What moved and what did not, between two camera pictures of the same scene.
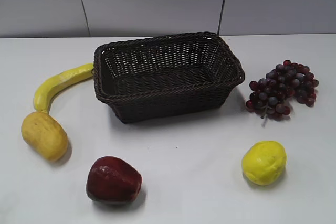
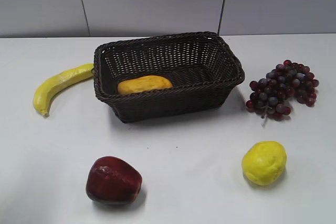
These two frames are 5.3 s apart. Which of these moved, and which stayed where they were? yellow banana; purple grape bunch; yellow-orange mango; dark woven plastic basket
Moved: yellow-orange mango
Stayed: purple grape bunch; dark woven plastic basket; yellow banana
